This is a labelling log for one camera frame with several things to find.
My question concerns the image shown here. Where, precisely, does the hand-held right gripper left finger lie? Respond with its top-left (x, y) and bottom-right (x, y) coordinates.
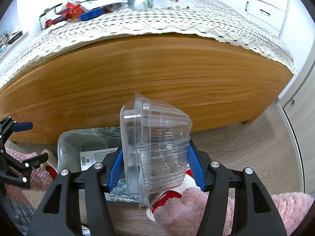
top-left (27, 146), bottom-right (123, 236)

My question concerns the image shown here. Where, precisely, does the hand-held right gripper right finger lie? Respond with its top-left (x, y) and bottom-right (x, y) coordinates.
top-left (187, 140), bottom-right (288, 236)

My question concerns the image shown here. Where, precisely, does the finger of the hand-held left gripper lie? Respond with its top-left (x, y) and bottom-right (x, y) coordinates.
top-left (0, 116), bottom-right (33, 142)
top-left (0, 141), bottom-right (49, 190)

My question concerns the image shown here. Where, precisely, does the white printed milk carton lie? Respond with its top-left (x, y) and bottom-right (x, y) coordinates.
top-left (80, 147), bottom-right (119, 171)

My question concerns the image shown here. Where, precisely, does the butterfly print trash bin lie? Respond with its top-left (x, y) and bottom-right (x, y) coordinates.
top-left (57, 126), bottom-right (148, 202)

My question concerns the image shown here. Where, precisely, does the clear plastic clamshell box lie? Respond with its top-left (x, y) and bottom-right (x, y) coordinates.
top-left (120, 92), bottom-right (193, 210)

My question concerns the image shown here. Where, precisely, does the crinkled red snack wrapper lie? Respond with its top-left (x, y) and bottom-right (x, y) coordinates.
top-left (45, 15), bottom-right (66, 28)

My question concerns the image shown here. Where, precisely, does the red and white snack bag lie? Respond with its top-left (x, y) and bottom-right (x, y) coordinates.
top-left (56, 2), bottom-right (85, 20)

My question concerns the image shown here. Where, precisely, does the blue ribbed jar lid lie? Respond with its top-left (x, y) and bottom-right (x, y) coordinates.
top-left (79, 8), bottom-right (105, 22)

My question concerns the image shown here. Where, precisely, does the clear bottle with white cap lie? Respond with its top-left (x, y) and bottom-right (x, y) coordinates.
top-left (125, 0), bottom-right (153, 11)

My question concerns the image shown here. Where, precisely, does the white perforated slipper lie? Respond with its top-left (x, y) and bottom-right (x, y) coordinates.
top-left (146, 170), bottom-right (197, 223)
top-left (41, 149), bottom-right (59, 177)

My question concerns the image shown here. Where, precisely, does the pink shaggy rug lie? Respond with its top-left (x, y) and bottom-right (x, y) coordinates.
top-left (5, 147), bottom-right (59, 191)

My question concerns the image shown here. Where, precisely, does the person's pink-trousered right leg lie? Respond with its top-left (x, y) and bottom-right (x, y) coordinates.
top-left (153, 187), bottom-right (315, 236)

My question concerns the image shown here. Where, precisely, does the grey plaid cloth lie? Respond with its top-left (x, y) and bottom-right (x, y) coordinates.
top-left (4, 197), bottom-right (36, 229)

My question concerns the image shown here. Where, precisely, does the black box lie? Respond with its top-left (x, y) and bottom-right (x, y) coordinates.
top-left (8, 31), bottom-right (23, 41)

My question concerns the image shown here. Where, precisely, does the wooden bed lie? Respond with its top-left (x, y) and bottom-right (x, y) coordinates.
top-left (0, 0), bottom-right (298, 145)

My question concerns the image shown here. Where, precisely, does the beige door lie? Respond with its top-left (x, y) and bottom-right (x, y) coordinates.
top-left (278, 61), bottom-right (315, 195)

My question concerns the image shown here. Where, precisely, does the black bedside rack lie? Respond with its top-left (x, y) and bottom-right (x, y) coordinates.
top-left (39, 4), bottom-right (63, 30)

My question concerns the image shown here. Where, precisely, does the checkered lace-trimmed bedspread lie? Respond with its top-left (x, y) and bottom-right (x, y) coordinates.
top-left (0, 0), bottom-right (298, 89)

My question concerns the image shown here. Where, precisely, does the white wardrobe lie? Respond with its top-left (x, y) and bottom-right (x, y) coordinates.
top-left (197, 0), bottom-right (293, 38)

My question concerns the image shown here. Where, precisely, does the white wardrobe drawer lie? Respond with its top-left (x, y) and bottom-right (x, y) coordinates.
top-left (247, 0), bottom-right (290, 21)

